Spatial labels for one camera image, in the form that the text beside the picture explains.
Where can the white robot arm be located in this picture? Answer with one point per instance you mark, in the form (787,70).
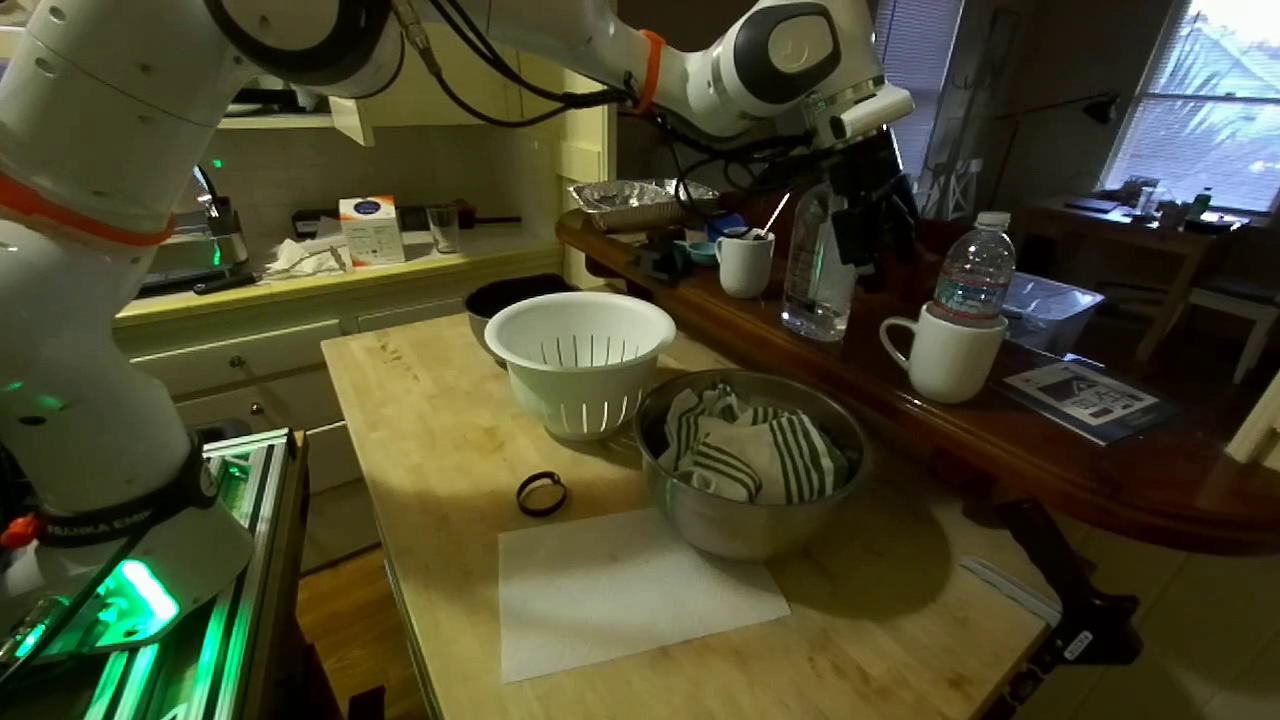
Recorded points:
(80,375)

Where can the large white mug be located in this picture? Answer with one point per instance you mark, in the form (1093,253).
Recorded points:
(952,356)

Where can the dark wooden desk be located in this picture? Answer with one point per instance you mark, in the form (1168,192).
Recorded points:
(1132,234)

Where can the clear soap pump bottle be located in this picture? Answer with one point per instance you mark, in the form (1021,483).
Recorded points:
(812,287)

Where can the dark wooden counter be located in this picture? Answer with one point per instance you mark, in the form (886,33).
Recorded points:
(1014,453)

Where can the small white mug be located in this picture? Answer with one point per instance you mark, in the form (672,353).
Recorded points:
(745,266)

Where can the white chair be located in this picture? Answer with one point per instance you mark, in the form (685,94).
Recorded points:
(1235,306)

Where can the black countertop appliance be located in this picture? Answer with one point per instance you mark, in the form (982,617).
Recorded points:
(203,262)

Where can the cream drawer cabinet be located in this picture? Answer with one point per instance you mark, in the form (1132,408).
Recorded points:
(241,360)

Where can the thin white stirrer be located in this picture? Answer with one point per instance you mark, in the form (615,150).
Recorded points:
(778,214)

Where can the crumpled white cloth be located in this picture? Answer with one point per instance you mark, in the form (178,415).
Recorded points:
(310,257)

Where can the black white striped cloth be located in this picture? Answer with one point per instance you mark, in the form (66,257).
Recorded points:
(745,445)

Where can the bright window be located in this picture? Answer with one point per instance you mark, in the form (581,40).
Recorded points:
(1200,120)

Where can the white plastic colander bowl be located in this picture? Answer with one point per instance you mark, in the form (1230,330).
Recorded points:
(575,341)

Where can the blue round plastic bowl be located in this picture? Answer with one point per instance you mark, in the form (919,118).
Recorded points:
(720,227)

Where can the black table clamp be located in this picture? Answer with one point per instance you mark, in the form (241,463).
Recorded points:
(1086,620)

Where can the clear plastic container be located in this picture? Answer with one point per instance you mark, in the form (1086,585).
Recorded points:
(1067,310)

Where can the printed magazine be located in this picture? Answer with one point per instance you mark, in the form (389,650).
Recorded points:
(1082,397)

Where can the clear plastic water bottle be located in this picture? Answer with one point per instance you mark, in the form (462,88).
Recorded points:
(979,273)

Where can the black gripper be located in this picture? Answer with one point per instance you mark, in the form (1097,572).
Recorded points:
(875,167)

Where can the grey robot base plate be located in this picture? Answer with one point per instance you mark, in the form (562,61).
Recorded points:
(184,567)

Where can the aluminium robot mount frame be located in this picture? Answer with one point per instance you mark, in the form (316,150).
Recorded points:
(265,560)

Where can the aluminium foil tray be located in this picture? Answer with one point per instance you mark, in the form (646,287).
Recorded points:
(627,201)

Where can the stainless steel bowl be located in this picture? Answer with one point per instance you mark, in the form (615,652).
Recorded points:
(745,526)

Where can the small teal bowl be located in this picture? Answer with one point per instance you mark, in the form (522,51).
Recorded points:
(695,248)

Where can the white paper sheet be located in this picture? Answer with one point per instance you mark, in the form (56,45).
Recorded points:
(627,603)

